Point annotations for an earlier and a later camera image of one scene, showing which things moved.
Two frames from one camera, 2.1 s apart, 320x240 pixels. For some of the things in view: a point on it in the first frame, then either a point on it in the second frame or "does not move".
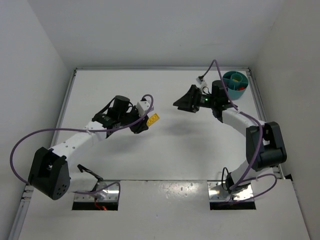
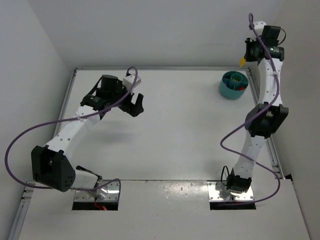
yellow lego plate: [152, 119] -> [242, 63]
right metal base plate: [217, 193] does not move
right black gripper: [195, 99] -> [249, 53]
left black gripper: [139, 125] -> [128, 105]
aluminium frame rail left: [22, 212] does not move
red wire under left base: [101, 207] does not move
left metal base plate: [109, 194] does not move
